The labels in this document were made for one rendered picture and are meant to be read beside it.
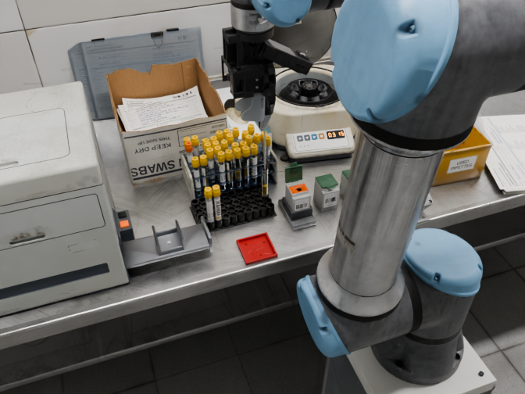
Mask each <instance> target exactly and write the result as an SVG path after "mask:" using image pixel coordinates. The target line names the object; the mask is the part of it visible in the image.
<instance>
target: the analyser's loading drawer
mask: <svg viewBox="0 0 525 394"><path fill-rule="evenodd" d="M175 224H176V227H174V228H170V229H166V230H163V231H157V232H155V227H154V226H153V225H152V230H153V234H154V235H150V236H147V237H143V238H138V239H134V240H130V241H127V242H122V243H121V248H122V251H123V256H124V259H125V263H126V266H127V269H129V268H132V267H138V266H141V265H145V264H148V263H154V262H157V261H160V260H166V259H169V258H172V257H175V256H181V255H184V254H188V253H193V252H197V251H200V250H203V249H209V251H210V252H213V241H212V236H211V234H210V232H209V229H208V227H207V224H206V222H205V218H204V217H203V216H201V224H196V225H192V226H189V227H183V228H180V226H179V224H178V221H177V220H175ZM168 241H170V242H171V244H169V245H168V243H167V242H168Z"/></svg>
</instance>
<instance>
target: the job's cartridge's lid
mask: <svg viewBox="0 0 525 394"><path fill-rule="evenodd" d="M300 180H302V164H299V165H297V162H294V163H290V166H289V167H285V183H286V184H287V183H290V182H291V183H292V182H296V181H300Z"/></svg>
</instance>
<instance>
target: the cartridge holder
mask: <svg viewBox="0 0 525 394"><path fill-rule="evenodd" d="M278 204H279V206H280V208H281V209H282V211H283V213H284V215H285V216H286V218H287V221H288V223H289V224H290V225H291V228H292V230H297V229H300V228H304V227H309V226H313V225H316V219H315V217H314V216H313V208H312V206H311V205H310V208H307V209H303V210H298V211H294V212H292V210H291V207H290V206H289V205H288V202H287V201H286V199H285V197H283V198H282V199H279V200H278Z"/></svg>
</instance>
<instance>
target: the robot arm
mask: <svg viewBox="0 0 525 394"><path fill-rule="evenodd" d="M336 8H340V11H339V13H338V15H337V19H336V22H335V25H334V31H333V35H332V41H331V50H330V60H331V61H332V62H334V70H333V71H332V77H333V82H334V87H335V90H336V92H337V96H338V98H339V100H340V102H341V104H342V105H343V106H344V108H345V109H346V111H347V112H348V113H349V115H350V117H351V119H352V121H353V123H354V124H355V125H356V126H357V128H358V129H359V131H358V135H357V139H356V143H355V150H354V153H353V157H352V164H351V168H350V172H349V175H348V182H347V186H346V190H345V197H344V201H343V204H342V208H341V215H340V219H339V222H338V226H337V234H336V237H335V241H334V247H333V248H331V249H329V250H328V251H327V252H326V253H325V254H324V255H323V256H322V258H321V259H320V261H319V264H318V267H317V270H316V274H314V275H312V276H309V275H306V276H305V278H302V279H300V280H299V281H298V283H297V294H298V301H299V304H300V307H301V310H302V314H303V317H304V319H305V322H306V324H307V327H308V329H309V332H310V334H311V336H312V339H313V341H314V342H315V343H316V346H317V347H318V349H319V350H320V352H321V353H322V354H323V355H325V356H328V357H336V356H341V355H344V354H346V355H349V354H351V352H354V351H356V350H359V349H363V348H366V347H368V346H371V349H372V351H373V355H374V356H375V357H376V359H377V361H378V362H379V363H380V365H381V366H382V367H383V368H384V369H385V370H386V371H388V372H389V373H390V374H392V375H394V376H395V377H396V378H399V379H401V380H403V381H406V382H409V383H412V384H416V385H433V384H437V383H440V382H443V381H445V380H447V379H448V378H450V377H451V376H453V374H454V373H455V372H456V370H457V369H458V367H459V365H460V362H461V360H462V358H463V352H464V341H463V330H462V326H463V323H464V321H465V319H466V316H467V314H468V312H469V309H470V306H471V304H472V302H473V299H474V296H475V295H476V294H477V293H478V291H479V289H480V280H481V278H482V274H483V265H482V262H481V260H480V257H479V256H478V254H477V252H476V251H475V250H474V248H473V247H472V246H471V245H470V244H468V243H467V242H466V241H464V240H463V239H461V238H460V237H458V236H457V235H454V234H450V233H448V232H447V231H443V230H440V229H436V228H421V229H417V230H415V228H416V225H417V223H418V220H419V218H420V214H421V213H422V210H423V207H424V204H425V202H426V200H427V196H428V194H429V192H430V188H431V186H432V184H433V182H434V178H435V176H436V173H437V171H438V167H439V166H440V163H441V160H442V158H443V155H444V153H445V151H447V150H449V149H453V148H455V147H456V146H458V145H460V144H462V143H463V142H464V141H465V140H466V139H467V138H468V136H469V135H470V132H471V131H472V129H473V125H474V124H475V121H476V119H477V117H478V114H479V112H480V109H481V106H482V105H483V103H484V102H485V101H486V100H487V99H488V98H490V97H495V96H499V95H506V94H509V93H513V92H518V91H522V90H525V0H230V18H231V25H232V27H226V28H222V33H223V56H221V64H222V78H223V81H229V82H230V93H231V94H232V95H233V97H234V99H239V100H238V101H236V102H235V105H234V107H235V109H236V110H237V111H240V112H242V114H241V119H242V120H243V121H256V122H258V126H259V127H260V130H263V129H264V128H265V126H266V125H267V123H268V122H269V120H270V117H271V116H272V114H273V110H274V106H275V102H276V89H275V88H276V71H275V68H274V65H273V62H275V63H277V64H280V65H281V66H285V67H287V68H289V69H292V70H293V71H294V72H296V73H302V74H305V75H307V74H308V72H309V71H310V69H311V68H312V66H313V63H312V62H311V61H310V60H309V59H310V58H309V57H308V56H307V55H306V54H305V53H303V52H300V51H298V50H297V51H295V50H294V49H291V48H289V47H287V46H284V45H282V44H279V43H277V42H275V41H272V40H270V39H271V38H272V36H273V26H274V25H275V26H277V27H291V26H294V25H295V24H296V23H297V22H299V21H300V20H303V19H304V17H305V16H306V15H307V13H310V12H315V11H321V10H326V9H336ZM224 63H225V64H226V66H227V68H228V73H227V75H224V65H223V64H224Z"/></svg>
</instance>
